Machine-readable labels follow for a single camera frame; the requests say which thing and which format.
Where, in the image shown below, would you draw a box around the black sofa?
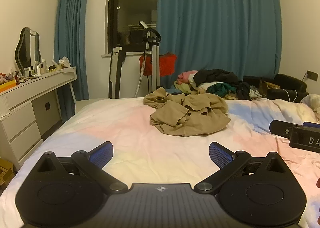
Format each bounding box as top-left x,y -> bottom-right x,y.
242,74 -> 309,101

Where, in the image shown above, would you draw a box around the row of cosmetic bottles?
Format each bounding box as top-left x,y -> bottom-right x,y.
14,59 -> 63,83

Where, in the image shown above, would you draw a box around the crumpled pastel duvet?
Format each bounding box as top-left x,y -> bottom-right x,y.
252,94 -> 320,183

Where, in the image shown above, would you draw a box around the orange box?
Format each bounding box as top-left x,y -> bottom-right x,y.
0,73 -> 17,93

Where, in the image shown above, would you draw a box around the flat cardboard pieces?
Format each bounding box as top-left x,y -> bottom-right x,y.
0,158 -> 14,188

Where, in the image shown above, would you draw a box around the tan garment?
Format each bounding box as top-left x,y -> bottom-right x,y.
143,87 -> 231,137

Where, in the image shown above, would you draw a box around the pile of clothes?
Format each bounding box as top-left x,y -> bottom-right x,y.
174,69 -> 262,101

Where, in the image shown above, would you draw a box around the silver tripod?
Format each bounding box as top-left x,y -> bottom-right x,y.
139,21 -> 162,93

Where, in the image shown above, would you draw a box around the narrow blue curtain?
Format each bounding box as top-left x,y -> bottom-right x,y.
54,0 -> 92,101

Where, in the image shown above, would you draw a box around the tissue box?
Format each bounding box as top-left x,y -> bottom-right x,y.
59,56 -> 72,68

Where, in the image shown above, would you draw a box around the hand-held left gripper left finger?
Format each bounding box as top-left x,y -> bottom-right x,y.
37,141 -> 128,192

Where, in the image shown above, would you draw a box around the wide blue curtain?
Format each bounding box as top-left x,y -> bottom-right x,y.
157,0 -> 283,88

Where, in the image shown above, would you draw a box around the brown cardboard box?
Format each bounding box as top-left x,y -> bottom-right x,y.
259,79 -> 282,97

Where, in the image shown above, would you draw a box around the white cable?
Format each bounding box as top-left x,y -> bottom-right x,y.
281,89 -> 300,103

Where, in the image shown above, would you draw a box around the dark window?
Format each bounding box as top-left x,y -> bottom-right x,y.
106,0 -> 160,54

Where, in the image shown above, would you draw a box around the red bag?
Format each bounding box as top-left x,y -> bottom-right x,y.
139,53 -> 177,77

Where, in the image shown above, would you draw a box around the white ribbed hose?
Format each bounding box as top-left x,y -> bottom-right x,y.
134,51 -> 147,98

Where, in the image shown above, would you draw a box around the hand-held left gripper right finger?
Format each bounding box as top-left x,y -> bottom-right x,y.
194,142 -> 288,196

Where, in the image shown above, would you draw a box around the white dressing table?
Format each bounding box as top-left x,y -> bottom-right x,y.
0,66 -> 77,171

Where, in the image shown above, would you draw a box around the white and black upright frame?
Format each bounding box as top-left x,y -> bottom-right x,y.
108,47 -> 127,99

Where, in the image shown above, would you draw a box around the wavy vanity mirror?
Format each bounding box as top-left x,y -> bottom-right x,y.
14,27 -> 42,77

